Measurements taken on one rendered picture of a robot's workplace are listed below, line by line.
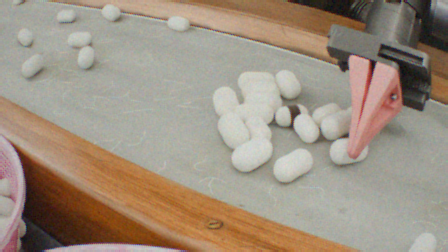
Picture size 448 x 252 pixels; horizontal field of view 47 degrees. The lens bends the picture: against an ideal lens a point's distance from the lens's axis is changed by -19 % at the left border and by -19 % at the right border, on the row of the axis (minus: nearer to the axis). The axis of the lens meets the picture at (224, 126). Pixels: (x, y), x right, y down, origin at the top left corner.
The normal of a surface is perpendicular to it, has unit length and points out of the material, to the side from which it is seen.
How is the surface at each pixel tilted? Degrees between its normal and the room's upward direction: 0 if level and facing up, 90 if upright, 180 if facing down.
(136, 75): 0
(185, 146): 0
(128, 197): 0
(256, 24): 45
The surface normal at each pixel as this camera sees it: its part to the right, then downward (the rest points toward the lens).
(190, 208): 0.00, -0.86
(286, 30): -0.39, -0.32
